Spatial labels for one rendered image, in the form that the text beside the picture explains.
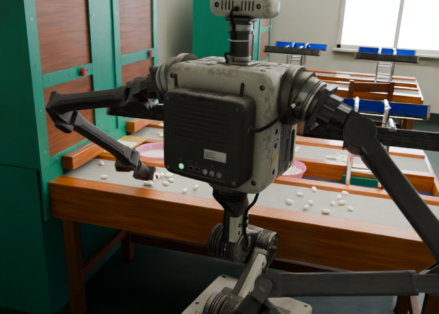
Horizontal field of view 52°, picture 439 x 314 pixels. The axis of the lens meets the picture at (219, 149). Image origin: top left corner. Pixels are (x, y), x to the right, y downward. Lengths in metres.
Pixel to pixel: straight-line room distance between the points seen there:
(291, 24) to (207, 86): 5.92
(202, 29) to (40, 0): 2.97
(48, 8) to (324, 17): 5.27
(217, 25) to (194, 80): 3.68
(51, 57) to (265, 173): 1.34
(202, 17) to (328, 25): 2.58
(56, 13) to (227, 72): 1.26
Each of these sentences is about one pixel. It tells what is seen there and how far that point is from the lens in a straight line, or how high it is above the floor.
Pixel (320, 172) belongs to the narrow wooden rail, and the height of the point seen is 0.71.
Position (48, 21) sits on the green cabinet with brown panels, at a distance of 2.25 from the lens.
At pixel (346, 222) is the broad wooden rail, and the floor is 0.76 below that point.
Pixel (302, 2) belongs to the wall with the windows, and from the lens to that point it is 7.08.
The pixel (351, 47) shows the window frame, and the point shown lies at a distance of 6.98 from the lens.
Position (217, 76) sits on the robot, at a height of 1.43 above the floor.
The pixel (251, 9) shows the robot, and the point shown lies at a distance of 1.28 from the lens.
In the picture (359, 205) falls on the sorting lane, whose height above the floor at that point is 0.74.
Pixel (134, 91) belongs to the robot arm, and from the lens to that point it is 1.50.
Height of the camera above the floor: 1.64
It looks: 19 degrees down
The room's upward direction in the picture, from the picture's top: 2 degrees clockwise
